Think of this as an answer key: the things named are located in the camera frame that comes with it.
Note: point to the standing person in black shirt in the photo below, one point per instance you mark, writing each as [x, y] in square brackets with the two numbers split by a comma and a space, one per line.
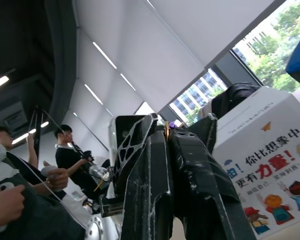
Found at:
[67, 160]

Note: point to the operator in dark shirt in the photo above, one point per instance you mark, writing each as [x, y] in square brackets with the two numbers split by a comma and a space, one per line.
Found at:
[40, 220]

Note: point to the white handheld controller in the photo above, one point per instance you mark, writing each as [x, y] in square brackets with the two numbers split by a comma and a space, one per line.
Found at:
[47, 171]

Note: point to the white device with dark panel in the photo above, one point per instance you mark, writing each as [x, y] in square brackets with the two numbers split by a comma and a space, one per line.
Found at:
[112, 140]

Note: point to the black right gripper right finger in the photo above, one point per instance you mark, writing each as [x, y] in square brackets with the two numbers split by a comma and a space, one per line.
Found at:
[200, 180]

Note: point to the small purple object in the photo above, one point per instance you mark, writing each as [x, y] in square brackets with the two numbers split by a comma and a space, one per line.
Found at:
[175, 124]

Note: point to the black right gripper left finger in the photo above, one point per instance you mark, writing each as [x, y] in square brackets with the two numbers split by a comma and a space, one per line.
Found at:
[145, 190]

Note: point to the operator bare hand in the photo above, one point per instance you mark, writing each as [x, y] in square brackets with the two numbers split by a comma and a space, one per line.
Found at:
[7, 207]
[58, 180]

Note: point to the black backpack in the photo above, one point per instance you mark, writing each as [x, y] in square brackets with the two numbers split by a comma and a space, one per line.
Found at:
[237, 96]

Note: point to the black stand with rods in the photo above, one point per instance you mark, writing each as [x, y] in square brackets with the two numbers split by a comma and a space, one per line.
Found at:
[37, 130]

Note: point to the white box with cartoon print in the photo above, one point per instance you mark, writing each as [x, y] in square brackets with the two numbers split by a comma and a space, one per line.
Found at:
[265, 120]

